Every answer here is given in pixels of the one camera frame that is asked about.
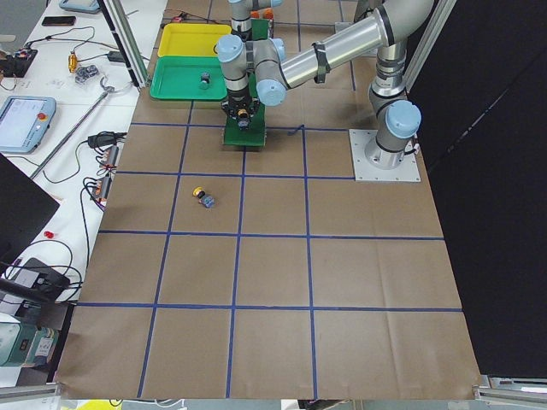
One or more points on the blue teach pendant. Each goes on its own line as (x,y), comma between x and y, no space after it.
(24,121)

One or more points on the yellow push button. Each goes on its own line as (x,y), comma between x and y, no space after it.
(203,197)
(243,119)

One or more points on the metal claw rod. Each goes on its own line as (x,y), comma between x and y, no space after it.
(107,90)

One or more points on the aluminium frame post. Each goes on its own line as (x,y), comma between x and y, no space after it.
(115,16)

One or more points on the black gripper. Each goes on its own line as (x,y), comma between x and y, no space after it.
(238,101)

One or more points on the yellow plastic tray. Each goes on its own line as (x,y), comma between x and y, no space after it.
(191,39)

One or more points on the black power adapter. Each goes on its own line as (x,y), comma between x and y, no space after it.
(115,56)

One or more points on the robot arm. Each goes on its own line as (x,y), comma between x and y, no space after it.
(257,74)
(241,10)

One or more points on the green conveyor belt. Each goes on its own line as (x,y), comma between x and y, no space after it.
(255,135)

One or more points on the black smartphone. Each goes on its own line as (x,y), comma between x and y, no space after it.
(63,20)

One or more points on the green plastic tray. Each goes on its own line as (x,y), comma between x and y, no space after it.
(178,78)

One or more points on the black monitor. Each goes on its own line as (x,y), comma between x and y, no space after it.
(25,210)

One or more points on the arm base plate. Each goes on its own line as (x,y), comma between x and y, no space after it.
(373,164)

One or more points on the green push button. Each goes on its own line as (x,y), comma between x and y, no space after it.
(204,81)

